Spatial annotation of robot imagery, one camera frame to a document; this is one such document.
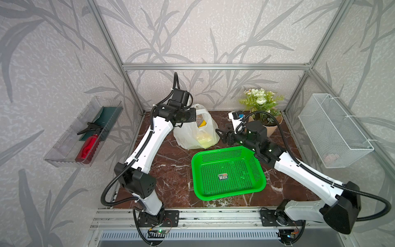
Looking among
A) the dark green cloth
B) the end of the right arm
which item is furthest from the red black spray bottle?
the end of the right arm

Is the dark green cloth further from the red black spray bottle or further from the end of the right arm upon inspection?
the end of the right arm

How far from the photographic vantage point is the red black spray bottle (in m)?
0.56
